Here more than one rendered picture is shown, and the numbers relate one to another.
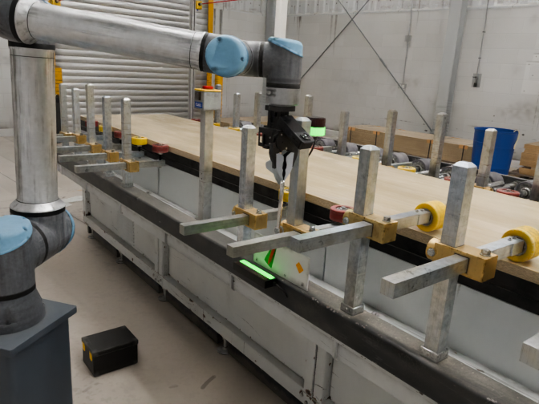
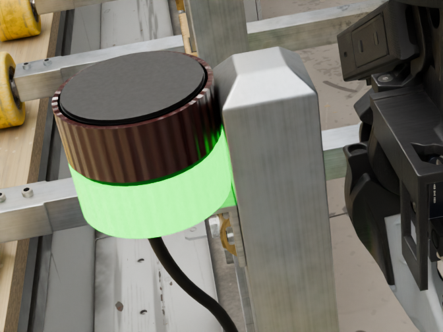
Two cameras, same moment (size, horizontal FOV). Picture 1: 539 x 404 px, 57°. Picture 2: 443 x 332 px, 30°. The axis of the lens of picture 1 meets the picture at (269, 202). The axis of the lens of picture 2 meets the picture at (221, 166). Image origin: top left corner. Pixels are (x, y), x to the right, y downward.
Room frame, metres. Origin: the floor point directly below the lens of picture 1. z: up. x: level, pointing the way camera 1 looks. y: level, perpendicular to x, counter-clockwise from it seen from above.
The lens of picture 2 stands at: (1.61, 0.07, 1.31)
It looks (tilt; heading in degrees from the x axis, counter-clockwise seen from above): 32 degrees down; 217
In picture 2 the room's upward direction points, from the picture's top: 10 degrees counter-clockwise
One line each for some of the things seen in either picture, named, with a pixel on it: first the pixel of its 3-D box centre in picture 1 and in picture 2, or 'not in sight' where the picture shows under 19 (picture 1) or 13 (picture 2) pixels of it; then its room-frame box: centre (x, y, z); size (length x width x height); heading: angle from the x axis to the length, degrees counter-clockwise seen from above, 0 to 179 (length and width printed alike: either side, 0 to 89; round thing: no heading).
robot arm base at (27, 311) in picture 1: (6, 300); not in sight; (1.22, 0.70, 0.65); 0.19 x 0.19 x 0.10
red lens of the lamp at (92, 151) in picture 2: (314, 121); (138, 112); (1.41, -0.12, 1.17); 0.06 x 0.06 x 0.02
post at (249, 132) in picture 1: (245, 197); not in sight; (1.58, 0.08, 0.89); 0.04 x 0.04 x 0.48; 39
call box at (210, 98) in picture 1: (207, 100); not in sight; (1.78, 0.24, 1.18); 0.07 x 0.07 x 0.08; 39
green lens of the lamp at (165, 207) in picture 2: (314, 130); (151, 168); (1.41, -0.12, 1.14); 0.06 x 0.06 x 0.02
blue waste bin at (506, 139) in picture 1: (492, 155); not in sight; (6.52, -2.92, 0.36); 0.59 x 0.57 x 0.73; 135
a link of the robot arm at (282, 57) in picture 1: (283, 62); not in sight; (1.33, -0.01, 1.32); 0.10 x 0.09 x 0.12; 85
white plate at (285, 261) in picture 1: (279, 260); not in sight; (1.39, -0.04, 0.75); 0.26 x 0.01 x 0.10; 39
